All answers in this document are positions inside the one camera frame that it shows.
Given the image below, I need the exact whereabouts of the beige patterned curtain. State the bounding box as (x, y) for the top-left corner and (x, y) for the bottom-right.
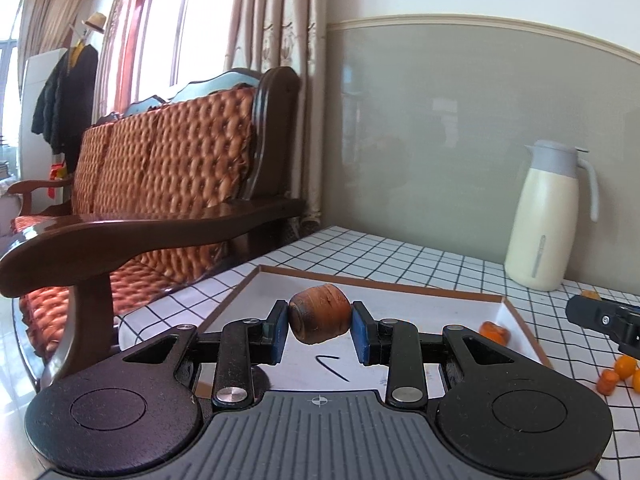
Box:
(222, 0), (328, 233)
(95, 0), (151, 116)

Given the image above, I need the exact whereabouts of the small carrot piece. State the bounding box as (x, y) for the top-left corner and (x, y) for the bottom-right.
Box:
(597, 369), (621, 396)

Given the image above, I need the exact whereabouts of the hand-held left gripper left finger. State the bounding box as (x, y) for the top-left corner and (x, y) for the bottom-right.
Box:
(122, 300), (290, 407)

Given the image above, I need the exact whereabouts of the red and yellow item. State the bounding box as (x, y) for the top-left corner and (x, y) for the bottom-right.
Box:
(47, 162), (68, 201)

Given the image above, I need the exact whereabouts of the small orange mandarin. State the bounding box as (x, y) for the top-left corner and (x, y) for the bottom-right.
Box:
(614, 355), (638, 381)

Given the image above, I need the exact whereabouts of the checked white tablecloth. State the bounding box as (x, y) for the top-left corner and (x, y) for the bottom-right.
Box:
(117, 225), (640, 461)

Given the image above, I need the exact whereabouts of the cream thermos jug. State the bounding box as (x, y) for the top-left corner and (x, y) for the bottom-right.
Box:
(504, 140), (599, 292)

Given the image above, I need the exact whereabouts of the beige far curtain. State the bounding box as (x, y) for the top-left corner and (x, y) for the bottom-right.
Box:
(17, 0), (103, 76)

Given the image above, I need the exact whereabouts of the red-framed window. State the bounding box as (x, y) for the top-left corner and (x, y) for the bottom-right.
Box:
(132, 0), (241, 106)

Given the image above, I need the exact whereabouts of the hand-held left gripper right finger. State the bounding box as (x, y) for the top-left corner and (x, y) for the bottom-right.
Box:
(350, 301), (521, 406)

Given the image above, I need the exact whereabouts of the shallow cardboard box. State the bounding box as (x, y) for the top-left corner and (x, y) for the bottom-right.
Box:
(198, 264), (553, 395)

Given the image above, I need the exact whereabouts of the heart-shaped carrot piece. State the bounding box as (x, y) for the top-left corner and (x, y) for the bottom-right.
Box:
(479, 321), (511, 346)

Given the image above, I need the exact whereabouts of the wooden sofa with orange cushions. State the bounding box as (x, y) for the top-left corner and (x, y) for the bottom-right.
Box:
(0, 66), (307, 393)

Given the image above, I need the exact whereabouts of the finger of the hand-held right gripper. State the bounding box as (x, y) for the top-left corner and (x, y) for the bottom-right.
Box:
(566, 295), (640, 359)

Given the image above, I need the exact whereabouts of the brownish carrot piece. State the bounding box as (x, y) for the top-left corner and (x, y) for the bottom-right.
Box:
(288, 284), (353, 346)

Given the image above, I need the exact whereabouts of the white cabinet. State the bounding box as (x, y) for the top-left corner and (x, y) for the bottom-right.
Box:
(20, 47), (68, 181)

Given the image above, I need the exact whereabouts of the black coat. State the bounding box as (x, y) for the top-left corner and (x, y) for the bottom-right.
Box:
(31, 44), (100, 173)

